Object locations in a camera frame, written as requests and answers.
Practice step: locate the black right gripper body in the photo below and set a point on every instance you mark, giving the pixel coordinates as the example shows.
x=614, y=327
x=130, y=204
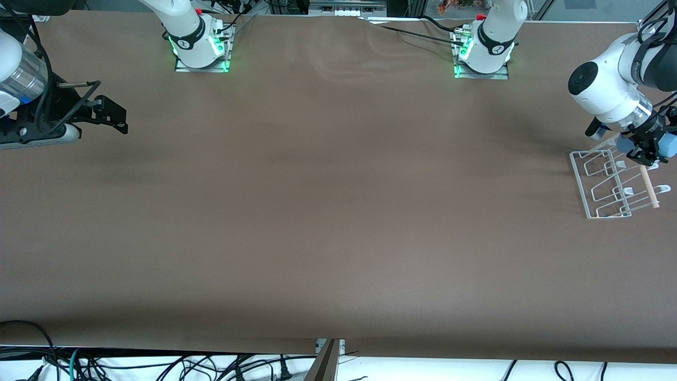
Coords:
x=46, y=108

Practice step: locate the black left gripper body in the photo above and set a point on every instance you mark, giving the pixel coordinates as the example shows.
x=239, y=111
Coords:
x=651, y=130

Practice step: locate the light blue plastic cup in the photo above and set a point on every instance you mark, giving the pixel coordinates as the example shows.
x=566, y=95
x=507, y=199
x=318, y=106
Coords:
x=669, y=145

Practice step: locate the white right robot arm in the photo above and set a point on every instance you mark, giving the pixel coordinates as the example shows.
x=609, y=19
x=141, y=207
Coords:
x=185, y=26

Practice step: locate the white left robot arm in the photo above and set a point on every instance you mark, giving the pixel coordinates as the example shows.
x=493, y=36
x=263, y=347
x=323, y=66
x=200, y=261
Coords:
x=608, y=84

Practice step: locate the orange background clutter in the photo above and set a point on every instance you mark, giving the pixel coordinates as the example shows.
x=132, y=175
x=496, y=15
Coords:
x=455, y=5

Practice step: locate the white power strip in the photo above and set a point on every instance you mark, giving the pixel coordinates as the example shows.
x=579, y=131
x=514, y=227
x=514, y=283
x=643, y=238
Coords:
x=346, y=11

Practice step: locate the aluminium profile beam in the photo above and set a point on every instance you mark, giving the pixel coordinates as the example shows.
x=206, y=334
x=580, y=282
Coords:
x=325, y=365

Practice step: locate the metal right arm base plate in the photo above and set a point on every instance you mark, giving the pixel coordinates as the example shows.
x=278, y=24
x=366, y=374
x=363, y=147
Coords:
x=182, y=67

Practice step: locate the aluminium table corner bracket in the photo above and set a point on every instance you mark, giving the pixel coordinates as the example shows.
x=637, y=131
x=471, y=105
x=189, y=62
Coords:
x=642, y=26
x=42, y=18

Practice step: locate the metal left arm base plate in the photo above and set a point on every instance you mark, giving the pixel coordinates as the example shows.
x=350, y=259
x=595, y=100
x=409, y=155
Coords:
x=502, y=75

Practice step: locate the small metal edge bracket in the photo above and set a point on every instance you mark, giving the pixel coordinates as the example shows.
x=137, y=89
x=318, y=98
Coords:
x=319, y=345

